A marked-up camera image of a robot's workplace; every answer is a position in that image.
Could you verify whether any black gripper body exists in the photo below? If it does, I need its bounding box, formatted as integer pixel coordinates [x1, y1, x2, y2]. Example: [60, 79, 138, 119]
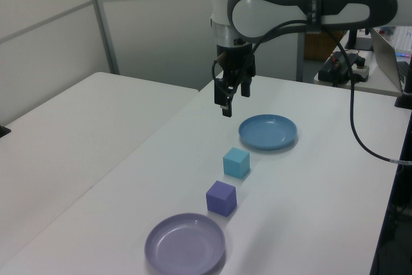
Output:
[216, 43, 256, 81]

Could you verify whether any cyan cube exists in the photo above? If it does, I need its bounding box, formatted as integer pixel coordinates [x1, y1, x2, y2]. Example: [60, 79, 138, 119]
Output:
[222, 147, 251, 180]

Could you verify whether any purple cube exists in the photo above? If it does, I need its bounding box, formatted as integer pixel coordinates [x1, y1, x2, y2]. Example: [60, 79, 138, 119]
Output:
[205, 180, 238, 218]

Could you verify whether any blue plate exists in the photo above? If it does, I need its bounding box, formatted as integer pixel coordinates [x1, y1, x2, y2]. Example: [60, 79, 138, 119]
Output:
[238, 113, 298, 151]

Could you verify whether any black power device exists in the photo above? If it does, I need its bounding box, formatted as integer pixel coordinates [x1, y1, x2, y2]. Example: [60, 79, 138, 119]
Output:
[317, 50, 368, 88]

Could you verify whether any black monitor stand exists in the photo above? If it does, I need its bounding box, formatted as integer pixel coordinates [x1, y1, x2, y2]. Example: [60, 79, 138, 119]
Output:
[343, 28, 375, 52]

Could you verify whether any purple plate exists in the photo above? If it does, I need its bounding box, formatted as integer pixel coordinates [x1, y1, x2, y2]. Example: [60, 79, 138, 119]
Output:
[144, 212, 227, 275]

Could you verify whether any black strap on arm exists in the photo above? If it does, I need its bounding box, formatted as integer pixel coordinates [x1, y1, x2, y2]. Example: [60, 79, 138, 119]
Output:
[306, 0, 325, 33]

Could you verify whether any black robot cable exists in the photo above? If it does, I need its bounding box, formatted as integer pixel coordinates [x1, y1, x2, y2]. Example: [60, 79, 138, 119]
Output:
[211, 19, 412, 167]

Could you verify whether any grey partition post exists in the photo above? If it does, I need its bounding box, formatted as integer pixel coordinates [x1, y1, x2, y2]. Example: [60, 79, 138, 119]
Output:
[84, 0, 120, 76]

